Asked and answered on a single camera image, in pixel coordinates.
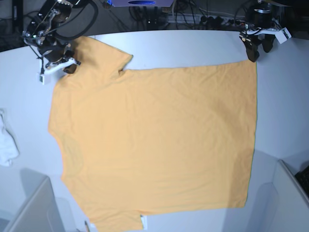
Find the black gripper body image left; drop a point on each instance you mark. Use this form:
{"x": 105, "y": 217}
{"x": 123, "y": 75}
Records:
{"x": 55, "y": 52}

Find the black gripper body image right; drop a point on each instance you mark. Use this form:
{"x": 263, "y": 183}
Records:
{"x": 253, "y": 27}

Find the orange T-shirt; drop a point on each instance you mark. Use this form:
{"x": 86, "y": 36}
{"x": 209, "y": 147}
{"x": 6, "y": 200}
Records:
{"x": 157, "y": 141}

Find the blue grey device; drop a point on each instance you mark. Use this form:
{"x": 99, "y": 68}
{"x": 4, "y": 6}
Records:
{"x": 127, "y": 3}

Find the white cloth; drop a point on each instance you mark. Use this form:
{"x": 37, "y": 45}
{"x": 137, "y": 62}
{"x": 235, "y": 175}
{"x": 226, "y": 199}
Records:
{"x": 8, "y": 148}

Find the black keyboard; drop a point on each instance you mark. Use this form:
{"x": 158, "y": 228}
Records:
{"x": 303, "y": 179}

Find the grey box left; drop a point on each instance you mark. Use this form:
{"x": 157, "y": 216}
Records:
{"x": 38, "y": 213}

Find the grey box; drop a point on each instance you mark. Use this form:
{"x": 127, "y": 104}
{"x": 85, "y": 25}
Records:
{"x": 284, "y": 206}
{"x": 38, "y": 213}

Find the grey box right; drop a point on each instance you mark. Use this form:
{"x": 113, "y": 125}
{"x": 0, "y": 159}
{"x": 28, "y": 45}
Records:
{"x": 284, "y": 206}

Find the white paper label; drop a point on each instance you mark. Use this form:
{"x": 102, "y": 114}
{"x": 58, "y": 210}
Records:
{"x": 144, "y": 222}

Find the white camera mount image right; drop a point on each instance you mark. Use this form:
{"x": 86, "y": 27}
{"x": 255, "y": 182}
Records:
{"x": 281, "y": 34}

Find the white camera mount image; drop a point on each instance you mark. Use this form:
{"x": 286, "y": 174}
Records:
{"x": 281, "y": 34}
{"x": 48, "y": 70}

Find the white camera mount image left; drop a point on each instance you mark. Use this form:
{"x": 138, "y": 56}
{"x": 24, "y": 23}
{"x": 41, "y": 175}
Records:
{"x": 48, "y": 70}

